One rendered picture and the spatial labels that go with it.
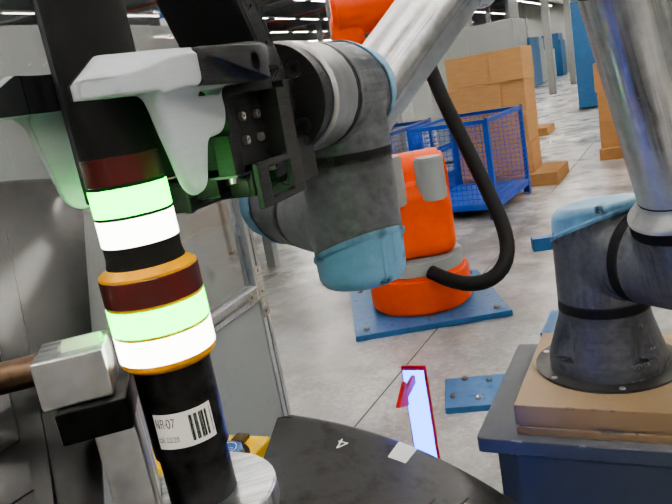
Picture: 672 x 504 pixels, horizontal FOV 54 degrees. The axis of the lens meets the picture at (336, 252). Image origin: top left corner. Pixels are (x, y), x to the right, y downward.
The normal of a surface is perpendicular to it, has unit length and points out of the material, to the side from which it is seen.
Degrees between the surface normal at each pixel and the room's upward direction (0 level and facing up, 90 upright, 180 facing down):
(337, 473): 12
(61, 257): 42
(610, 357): 72
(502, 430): 0
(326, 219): 89
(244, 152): 90
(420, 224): 90
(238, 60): 90
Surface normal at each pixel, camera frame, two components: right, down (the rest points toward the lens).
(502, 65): -0.47, 0.29
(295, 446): 0.00, -0.95
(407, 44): 0.14, -0.13
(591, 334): -0.58, -0.02
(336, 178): -0.22, 0.26
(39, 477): -0.01, -0.55
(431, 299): 0.09, 0.22
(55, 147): 0.88, 0.03
